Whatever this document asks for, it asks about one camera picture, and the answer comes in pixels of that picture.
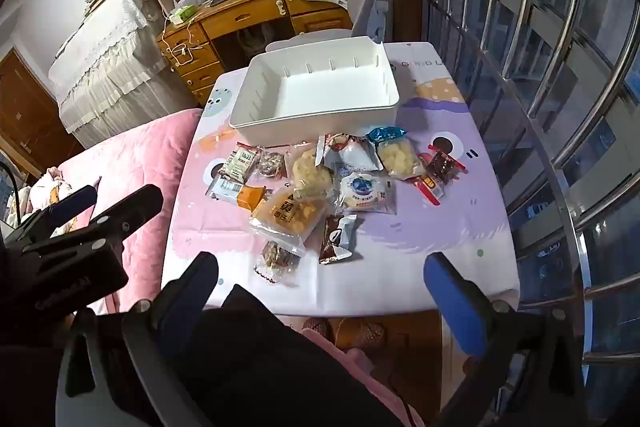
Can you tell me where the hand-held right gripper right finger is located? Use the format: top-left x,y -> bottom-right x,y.
424,251 -> 588,427

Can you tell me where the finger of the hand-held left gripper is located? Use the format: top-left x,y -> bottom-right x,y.
20,184 -> 165,265
15,185 -> 99,240

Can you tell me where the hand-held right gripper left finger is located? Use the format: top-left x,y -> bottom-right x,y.
56,251 -> 219,427

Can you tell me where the brown nut snack clear packet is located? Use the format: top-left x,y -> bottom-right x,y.
254,241 -> 301,285

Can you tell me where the red white snack packet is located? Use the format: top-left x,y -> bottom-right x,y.
411,174 -> 446,206

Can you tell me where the green white snack packet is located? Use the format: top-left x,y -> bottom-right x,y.
221,146 -> 258,184

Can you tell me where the brown white snack packet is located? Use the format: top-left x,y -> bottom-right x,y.
318,214 -> 358,265

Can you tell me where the red dates clear packet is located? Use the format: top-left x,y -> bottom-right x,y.
417,146 -> 468,185

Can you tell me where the round cake packet blue label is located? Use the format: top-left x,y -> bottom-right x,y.
334,172 -> 397,214

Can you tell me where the pale rice cracker clear packet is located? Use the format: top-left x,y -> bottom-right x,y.
289,144 -> 335,202

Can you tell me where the apple print snack packet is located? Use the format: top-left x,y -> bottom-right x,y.
316,133 -> 383,174

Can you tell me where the white plastic storage box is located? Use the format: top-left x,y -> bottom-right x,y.
228,36 -> 401,142

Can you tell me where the pale printed plush toy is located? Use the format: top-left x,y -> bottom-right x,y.
27,167 -> 81,228

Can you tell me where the pink fleece blanket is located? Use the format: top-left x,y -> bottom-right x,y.
57,108 -> 203,313

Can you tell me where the brown patterned slipper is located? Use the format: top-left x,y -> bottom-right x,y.
300,317 -> 335,348
336,318 -> 388,350

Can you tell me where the person's black clothed leg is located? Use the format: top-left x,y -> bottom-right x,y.
165,284 -> 406,427

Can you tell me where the brown wooden cabinet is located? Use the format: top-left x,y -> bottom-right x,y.
0,47 -> 86,172

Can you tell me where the person's pink garment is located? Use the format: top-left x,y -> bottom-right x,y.
300,327 -> 426,427

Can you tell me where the metal window railing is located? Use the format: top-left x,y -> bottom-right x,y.
417,0 -> 640,408

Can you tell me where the cream lace furniture cover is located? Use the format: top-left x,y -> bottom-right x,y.
47,0 -> 173,150

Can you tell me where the green tissue box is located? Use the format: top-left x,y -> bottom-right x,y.
170,4 -> 198,25

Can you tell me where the wooden desk with drawers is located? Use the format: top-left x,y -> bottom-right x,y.
156,0 -> 353,105

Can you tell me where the white charger cable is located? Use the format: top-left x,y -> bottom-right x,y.
162,14 -> 211,68

